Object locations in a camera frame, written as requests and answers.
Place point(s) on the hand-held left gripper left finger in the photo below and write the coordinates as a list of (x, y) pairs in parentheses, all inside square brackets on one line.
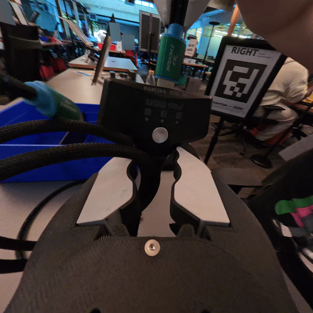
[(107, 195)]

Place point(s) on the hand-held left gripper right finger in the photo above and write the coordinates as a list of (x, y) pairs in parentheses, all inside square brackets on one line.
[(200, 195)]

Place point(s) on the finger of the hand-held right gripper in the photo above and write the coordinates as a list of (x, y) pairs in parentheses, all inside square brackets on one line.
[(162, 9), (207, 5)]

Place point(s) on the blue plastic bin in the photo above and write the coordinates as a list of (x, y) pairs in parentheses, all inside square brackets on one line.
[(61, 168)]

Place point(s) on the black HDMI switch box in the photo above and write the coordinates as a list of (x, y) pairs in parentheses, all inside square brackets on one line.
[(137, 115)]

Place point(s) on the person's right forearm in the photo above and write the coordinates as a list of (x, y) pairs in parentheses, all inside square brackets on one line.
[(281, 27)]

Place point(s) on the grey standing panel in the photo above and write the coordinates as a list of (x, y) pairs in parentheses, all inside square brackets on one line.
[(149, 31)]

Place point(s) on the black tripod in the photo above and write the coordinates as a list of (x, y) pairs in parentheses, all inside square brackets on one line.
[(215, 137)]

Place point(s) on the clear drink bottle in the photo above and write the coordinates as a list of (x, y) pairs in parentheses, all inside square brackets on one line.
[(150, 78)]

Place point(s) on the black framed marker sign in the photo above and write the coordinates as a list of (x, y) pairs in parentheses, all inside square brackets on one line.
[(244, 80)]

